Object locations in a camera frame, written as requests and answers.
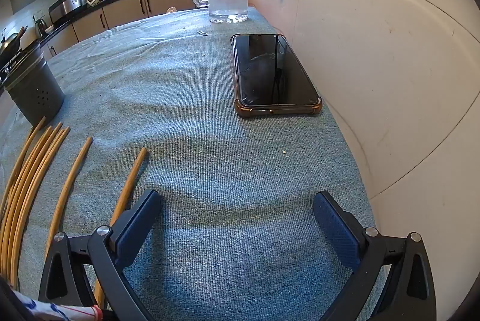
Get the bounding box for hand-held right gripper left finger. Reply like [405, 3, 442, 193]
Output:
[38, 189, 163, 321]

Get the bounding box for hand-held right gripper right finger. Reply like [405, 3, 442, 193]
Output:
[313, 191, 437, 321]

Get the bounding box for wooden chopstick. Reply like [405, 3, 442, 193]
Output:
[0, 125, 54, 269]
[0, 116, 47, 217]
[44, 136, 94, 262]
[2, 122, 64, 280]
[94, 147, 149, 308]
[9, 126, 72, 288]

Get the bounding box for dark grey utensil holder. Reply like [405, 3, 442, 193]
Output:
[2, 44, 65, 127]

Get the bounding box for blue-grey tablecloth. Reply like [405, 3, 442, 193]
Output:
[0, 6, 387, 321]

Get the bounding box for smartphone in brown clear case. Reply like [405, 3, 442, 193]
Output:
[230, 33, 323, 118]

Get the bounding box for beige lower kitchen cabinets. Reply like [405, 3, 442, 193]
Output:
[41, 0, 211, 57]

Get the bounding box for black wok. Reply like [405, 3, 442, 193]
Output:
[0, 27, 29, 59]

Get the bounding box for silver rice cooker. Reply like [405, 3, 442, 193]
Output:
[49, 0, 88, 24]

